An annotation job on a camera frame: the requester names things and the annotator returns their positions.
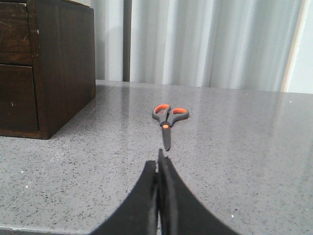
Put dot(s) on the dark wooden drawer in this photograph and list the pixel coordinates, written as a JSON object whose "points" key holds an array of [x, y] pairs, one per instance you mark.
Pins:
{"points": [[18, 109], [15, 45]]}

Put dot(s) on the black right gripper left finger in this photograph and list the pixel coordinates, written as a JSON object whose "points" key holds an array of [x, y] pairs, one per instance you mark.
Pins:
{"points": [[138, 214]]}

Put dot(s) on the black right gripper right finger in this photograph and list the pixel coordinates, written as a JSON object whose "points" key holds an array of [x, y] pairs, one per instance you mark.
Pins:
{"points": [[181, 212]]}

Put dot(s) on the white pleated curtain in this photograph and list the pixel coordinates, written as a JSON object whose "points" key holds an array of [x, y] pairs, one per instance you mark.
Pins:
{"points": [[264, 45]]}

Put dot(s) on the dark wooden drawer cabinet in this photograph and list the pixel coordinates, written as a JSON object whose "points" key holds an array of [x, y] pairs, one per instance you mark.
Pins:
{"points": [[63, 62]]}

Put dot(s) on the grey orange scissors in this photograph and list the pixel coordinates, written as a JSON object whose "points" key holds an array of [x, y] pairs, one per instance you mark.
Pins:
{"points": [[166, 116]]}

